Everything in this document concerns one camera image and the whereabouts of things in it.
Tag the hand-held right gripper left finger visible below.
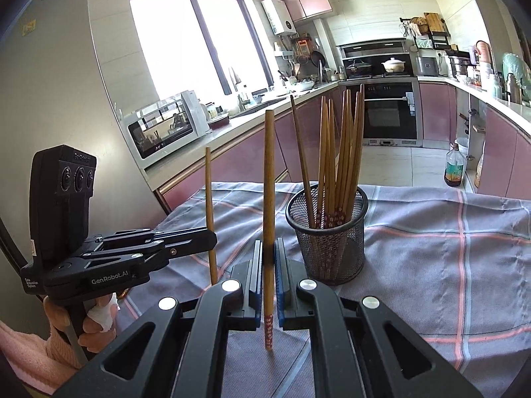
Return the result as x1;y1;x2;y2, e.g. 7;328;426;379
52;238;264;398

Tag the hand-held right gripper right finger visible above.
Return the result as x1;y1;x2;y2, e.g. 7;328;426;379
274;237;484;398

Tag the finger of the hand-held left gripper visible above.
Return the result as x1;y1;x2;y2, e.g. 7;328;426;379
83;227;218;273
84;228;165;250

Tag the red-tipped wooden chopstick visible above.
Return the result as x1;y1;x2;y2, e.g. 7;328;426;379
205;148;219;286
263;110;275;352

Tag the black mesh holder cup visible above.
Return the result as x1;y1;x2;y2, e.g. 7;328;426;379
286;184;369;286

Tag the bunch of wooden chopsticks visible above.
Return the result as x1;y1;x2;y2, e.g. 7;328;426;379
289;84;366;233

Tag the person's left forearm pink sleeve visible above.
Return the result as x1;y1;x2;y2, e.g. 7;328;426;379
0;320;79;394

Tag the person's left hand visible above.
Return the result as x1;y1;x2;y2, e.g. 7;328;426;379
42;294;119;367

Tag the white finger bandage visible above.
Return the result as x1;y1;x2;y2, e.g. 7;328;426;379
89;302;119;332

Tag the silver refrigerator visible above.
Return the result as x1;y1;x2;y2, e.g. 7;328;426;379
0;0;121;299

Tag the pink base cabinets long run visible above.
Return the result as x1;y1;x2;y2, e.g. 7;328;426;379
155;87;345;212

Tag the white countertop oven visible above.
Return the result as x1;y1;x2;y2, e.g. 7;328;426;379
122;90;211;170

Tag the grey plaid tablecloth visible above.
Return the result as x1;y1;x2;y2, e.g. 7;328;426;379
118;180;531;398

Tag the steel kitchen faucet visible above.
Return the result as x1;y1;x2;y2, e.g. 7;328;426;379
228;66;250;110

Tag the kitchen window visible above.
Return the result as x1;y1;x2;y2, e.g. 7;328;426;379
128;0;274;106

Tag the black built-in oven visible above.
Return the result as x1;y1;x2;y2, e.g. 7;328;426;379
344;83;419;147

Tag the cooking oil bottle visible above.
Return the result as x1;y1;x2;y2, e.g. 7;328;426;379
444;143;464;187

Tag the black lidded wok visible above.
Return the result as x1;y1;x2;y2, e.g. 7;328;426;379
345;59;373;79

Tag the white water heater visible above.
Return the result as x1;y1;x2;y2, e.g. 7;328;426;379
261;0;297;36

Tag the steel range hood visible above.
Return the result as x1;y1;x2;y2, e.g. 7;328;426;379
337;39;409;58

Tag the pink base cabinets curved run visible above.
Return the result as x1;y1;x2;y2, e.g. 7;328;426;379
418;82;531;200

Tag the steel steamer pot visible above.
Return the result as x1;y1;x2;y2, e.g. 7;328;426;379
449;56;471;77

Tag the black storage rack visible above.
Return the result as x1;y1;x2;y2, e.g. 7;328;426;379
399;12;451;50

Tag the pink kettle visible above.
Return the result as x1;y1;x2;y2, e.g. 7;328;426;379
474;40;493;88

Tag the green covered fan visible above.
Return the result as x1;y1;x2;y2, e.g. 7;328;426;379
502;52;531;104

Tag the pink wall cabinet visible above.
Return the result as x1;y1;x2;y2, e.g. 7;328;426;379
269;0;334;23

